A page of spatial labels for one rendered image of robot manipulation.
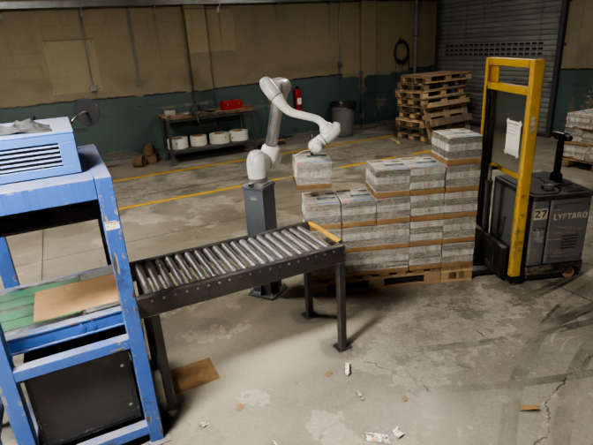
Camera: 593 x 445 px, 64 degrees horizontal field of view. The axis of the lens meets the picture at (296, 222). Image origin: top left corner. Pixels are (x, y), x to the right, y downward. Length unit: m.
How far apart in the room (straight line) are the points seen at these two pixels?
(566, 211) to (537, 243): 0.34
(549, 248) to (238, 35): 7.67
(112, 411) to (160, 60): 7.90
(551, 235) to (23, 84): 8.49
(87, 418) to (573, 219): 3.86
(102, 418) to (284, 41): 9.03
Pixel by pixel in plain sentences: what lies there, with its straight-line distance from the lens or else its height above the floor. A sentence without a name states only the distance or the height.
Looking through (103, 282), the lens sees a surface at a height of 0.80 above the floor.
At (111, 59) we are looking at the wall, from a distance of 9.87.
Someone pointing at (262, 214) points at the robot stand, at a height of 0.78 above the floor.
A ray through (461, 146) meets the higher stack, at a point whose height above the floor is 1.22.
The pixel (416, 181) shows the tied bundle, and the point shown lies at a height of 0.95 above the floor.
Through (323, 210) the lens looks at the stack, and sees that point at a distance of 3.88.
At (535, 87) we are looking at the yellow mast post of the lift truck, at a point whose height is 1.65.
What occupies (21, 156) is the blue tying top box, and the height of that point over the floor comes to 1.66.
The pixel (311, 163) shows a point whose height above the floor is 1.17.
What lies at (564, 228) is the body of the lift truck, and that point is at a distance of 4.57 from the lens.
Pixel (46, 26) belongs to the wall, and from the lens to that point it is 9.83.
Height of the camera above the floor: 2.07
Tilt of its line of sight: 21 degrees down
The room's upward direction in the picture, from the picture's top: 4 degrees counter-clockwise
